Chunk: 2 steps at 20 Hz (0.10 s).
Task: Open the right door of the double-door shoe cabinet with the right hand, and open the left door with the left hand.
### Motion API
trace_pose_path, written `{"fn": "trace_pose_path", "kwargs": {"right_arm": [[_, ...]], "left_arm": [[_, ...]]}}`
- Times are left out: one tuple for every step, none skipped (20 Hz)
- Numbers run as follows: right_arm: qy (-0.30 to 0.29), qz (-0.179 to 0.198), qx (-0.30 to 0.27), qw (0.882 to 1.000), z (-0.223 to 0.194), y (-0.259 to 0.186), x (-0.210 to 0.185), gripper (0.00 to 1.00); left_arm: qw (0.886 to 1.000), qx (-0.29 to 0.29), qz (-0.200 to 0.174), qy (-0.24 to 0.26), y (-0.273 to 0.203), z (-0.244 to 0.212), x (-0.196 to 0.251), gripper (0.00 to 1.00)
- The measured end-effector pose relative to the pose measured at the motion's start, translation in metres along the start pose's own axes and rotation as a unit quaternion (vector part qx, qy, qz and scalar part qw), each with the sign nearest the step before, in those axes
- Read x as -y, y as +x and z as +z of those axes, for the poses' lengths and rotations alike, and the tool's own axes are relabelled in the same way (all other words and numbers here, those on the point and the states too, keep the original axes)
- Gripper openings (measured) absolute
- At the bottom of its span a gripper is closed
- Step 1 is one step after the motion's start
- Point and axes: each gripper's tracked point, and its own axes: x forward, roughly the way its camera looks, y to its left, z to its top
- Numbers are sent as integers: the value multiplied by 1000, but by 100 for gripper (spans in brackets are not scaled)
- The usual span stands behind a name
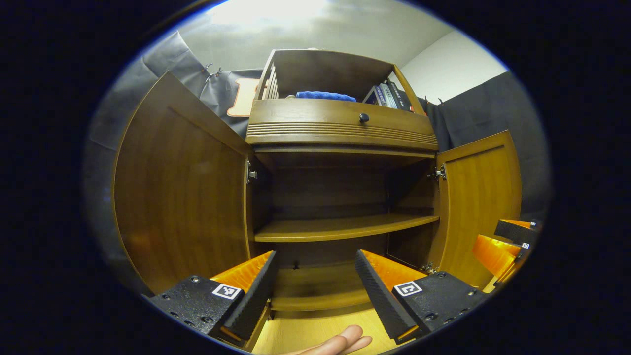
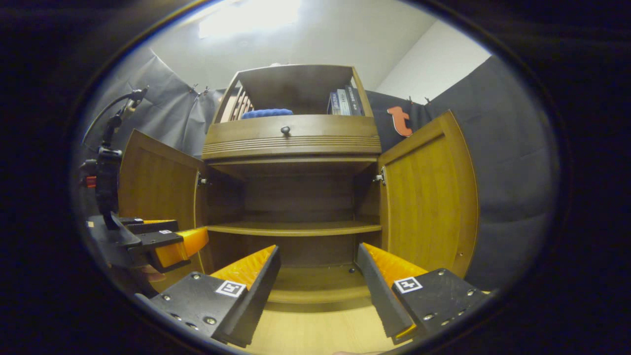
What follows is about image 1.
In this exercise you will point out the wooden cabinet door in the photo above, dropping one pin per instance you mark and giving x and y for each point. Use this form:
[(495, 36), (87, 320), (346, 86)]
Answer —
[(478, 187), (182, 197)]

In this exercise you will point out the black backdrop cloth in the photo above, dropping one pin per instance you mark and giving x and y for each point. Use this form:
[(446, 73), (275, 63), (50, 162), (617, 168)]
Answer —
[(493, 108)]

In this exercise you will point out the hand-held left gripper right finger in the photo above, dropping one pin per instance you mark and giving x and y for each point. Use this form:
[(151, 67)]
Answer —
[(378, 301)]

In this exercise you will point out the black book on cabinet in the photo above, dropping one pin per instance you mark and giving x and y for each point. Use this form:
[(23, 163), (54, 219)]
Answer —
[(402, 97)]

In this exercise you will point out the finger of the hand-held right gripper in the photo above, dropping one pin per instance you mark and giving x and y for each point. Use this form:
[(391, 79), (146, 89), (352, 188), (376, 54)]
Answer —
[(515, 230), (495, 256)]

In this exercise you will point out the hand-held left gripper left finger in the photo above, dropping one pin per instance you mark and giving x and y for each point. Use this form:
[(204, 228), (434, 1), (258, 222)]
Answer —
[(254, 301)]

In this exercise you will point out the white-spine book on cabinet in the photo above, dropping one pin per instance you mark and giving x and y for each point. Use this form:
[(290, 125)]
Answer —
[(389, 96)]

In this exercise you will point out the wooden drawer with black knob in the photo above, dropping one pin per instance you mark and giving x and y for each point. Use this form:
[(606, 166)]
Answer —
[(305, 116)]

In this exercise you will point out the blue folded towel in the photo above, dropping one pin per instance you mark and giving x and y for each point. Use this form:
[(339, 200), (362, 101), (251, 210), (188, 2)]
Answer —
[(325, 95)]

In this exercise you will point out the dark blue book on cabinet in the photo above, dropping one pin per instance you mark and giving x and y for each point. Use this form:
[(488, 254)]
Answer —
[(373, 95)]

